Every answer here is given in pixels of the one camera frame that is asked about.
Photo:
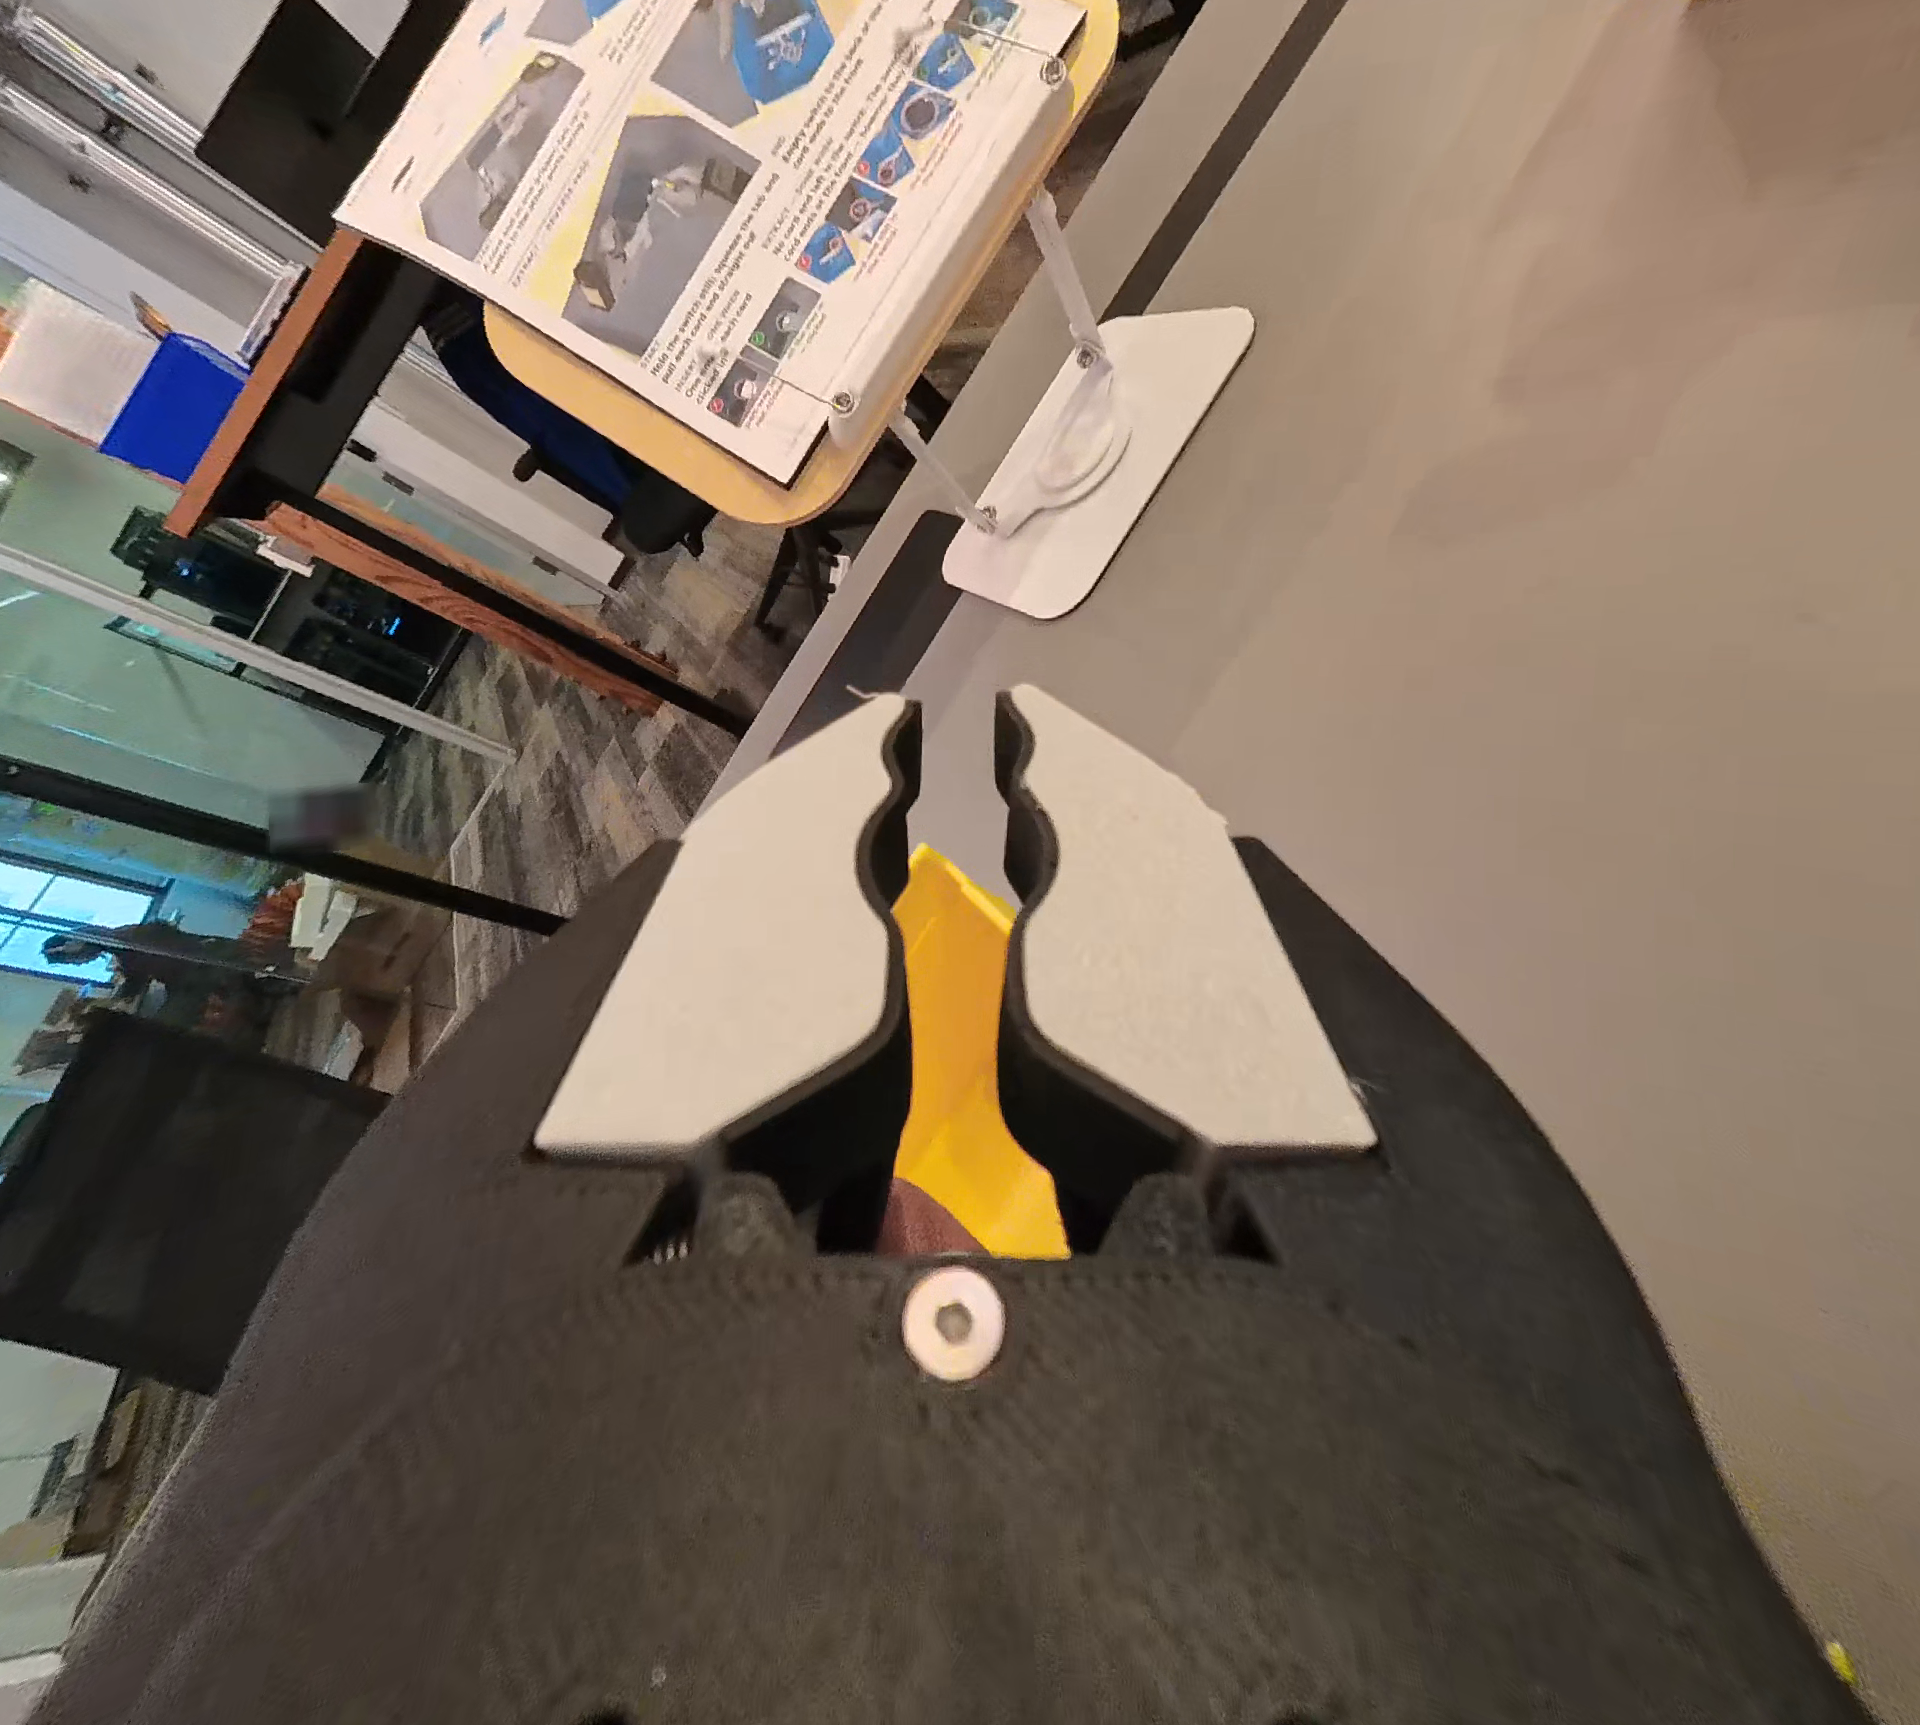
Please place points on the black railing bar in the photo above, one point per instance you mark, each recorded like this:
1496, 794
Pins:
479, 900

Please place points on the brown wooden desk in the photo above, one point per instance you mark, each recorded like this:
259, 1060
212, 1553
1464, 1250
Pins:
269, 390

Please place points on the dark office chair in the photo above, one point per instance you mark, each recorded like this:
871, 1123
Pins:
540, 450

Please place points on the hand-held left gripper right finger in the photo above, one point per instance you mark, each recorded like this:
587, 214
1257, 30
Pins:
1171, 976

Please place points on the printed instruction sheet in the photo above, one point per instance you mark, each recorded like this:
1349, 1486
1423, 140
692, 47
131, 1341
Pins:
676, 137

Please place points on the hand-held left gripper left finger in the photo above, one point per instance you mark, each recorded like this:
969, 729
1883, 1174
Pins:
736, 976

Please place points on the black mesh chair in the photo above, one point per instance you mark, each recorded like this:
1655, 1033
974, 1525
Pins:
179, 1199

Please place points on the blue storage bin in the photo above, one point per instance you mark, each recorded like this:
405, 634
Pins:
173, 406

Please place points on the black monitor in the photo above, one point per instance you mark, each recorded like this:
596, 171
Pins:
285, 92

